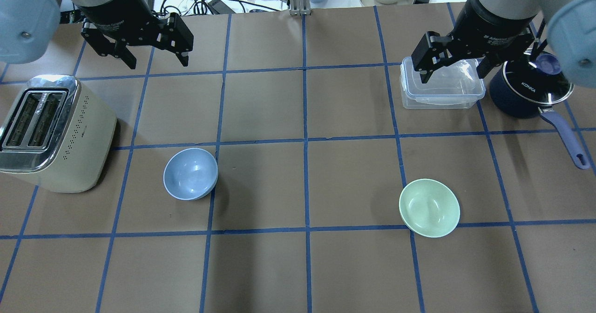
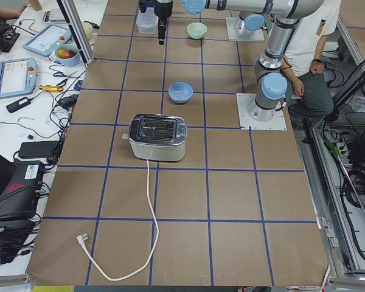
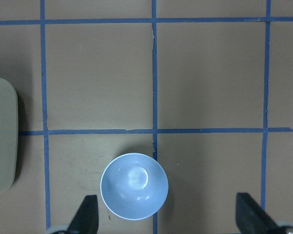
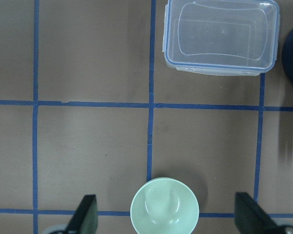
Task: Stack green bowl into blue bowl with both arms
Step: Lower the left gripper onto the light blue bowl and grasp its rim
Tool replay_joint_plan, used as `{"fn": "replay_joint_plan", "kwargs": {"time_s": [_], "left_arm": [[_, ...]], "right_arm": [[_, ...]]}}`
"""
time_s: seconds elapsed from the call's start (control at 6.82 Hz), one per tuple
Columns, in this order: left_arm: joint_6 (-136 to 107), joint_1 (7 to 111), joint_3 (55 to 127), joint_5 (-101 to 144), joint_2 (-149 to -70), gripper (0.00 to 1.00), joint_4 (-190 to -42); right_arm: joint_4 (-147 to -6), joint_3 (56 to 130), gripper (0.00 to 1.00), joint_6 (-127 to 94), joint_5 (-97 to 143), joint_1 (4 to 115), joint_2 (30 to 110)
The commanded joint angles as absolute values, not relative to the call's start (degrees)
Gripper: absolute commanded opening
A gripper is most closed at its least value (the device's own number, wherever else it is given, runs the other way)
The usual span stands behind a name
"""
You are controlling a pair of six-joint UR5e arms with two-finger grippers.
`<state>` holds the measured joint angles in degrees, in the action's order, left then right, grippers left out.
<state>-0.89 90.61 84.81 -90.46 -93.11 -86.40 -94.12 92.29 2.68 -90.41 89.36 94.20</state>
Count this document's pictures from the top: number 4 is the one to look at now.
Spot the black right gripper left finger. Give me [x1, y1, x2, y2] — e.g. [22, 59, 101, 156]
[65, 195, 98, 234]

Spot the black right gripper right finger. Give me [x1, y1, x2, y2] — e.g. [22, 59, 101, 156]
[234, 192, 293, 234]

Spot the green bowl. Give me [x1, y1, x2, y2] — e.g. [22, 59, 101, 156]
[130, 177, 200, 234]

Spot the clear plastic food container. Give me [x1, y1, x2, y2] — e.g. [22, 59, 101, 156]
[162, 0, 280, 76]

